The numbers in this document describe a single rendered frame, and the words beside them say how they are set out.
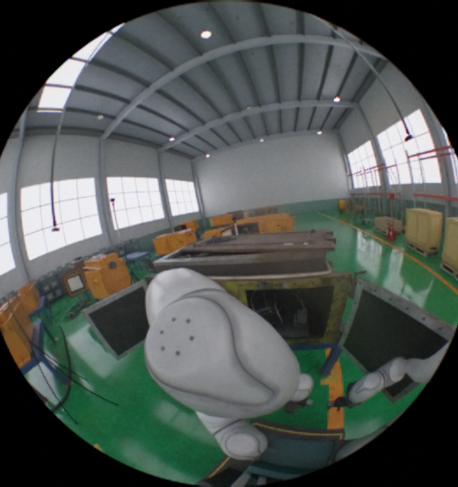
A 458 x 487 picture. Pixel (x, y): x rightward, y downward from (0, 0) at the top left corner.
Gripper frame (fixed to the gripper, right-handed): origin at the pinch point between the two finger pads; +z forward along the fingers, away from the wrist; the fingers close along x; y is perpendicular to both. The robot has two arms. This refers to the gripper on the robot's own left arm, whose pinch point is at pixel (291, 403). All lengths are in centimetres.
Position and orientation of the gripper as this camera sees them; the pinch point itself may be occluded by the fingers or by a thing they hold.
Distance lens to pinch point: 98.9
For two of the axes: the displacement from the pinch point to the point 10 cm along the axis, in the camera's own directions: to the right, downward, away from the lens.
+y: 5.0, -2.9, 8.1
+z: 2.0, 9.5, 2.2
